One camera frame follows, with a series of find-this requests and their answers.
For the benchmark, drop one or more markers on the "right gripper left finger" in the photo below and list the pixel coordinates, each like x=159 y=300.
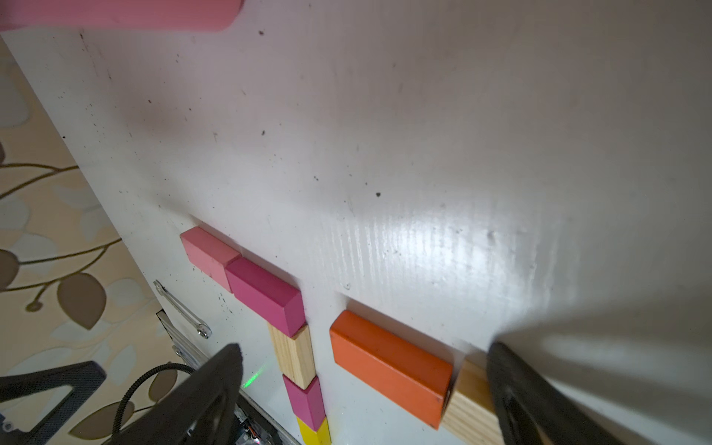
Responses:
x=200 y=411

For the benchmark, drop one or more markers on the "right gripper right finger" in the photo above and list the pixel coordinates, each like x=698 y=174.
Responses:
x=529 y=407

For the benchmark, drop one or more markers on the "wooden block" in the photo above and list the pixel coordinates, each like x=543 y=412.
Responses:
x=469 y=413
x=295 y=355

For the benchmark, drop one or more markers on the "magenta block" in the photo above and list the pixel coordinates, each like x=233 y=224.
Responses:
x=307 y=404
x=279 y=303

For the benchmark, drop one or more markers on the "yellow block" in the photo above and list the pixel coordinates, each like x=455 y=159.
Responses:
x=321 y=436

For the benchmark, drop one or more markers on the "orange block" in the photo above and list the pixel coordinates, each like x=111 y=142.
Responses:
x=414 y=379

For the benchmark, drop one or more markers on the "light pink block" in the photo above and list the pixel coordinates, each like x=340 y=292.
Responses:
x=210 y=255

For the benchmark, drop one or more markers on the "pink plastic toolbox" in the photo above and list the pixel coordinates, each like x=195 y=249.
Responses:
x=168 y=15

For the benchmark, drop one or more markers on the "small silver wrench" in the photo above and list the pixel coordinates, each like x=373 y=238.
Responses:
x=201 y=327

